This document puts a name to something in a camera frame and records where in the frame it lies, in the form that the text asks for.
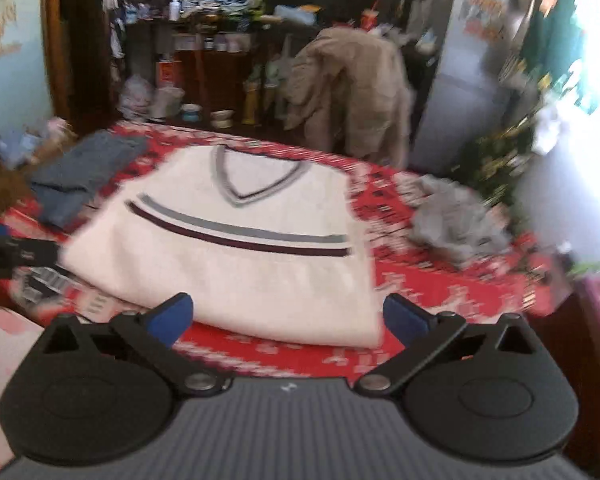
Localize cluttered dark shelf unit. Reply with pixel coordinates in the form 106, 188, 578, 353
106, 0, 314, 125

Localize green christmas curtain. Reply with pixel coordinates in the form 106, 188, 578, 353
500, 0, 600, 114

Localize cardboard box with items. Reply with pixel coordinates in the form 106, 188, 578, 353
0, 117, 78, 170

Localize red paper cup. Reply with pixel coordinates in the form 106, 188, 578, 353
360, 9, 378, 32

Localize grey crumpled garment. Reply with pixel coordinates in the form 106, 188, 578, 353
408, 174, 510, 268

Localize white plastic bag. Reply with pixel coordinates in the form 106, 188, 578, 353
118, 74, 155, 120

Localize white knit v-neck vest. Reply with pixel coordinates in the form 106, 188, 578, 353
60, 145, 382, 348

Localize small decorated christmas tree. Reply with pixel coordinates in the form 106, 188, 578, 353
450, 105, 540, 208

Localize beige jacket on chair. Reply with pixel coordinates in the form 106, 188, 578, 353
284, 27, 414, 170

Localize red patterned table cloth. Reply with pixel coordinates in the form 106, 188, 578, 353
0, 120, 577, 380

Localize silver refrigerator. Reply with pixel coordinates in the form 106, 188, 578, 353
408, 0, 528, 174

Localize blue denim jeans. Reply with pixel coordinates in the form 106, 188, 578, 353
29, 130, 148, 230

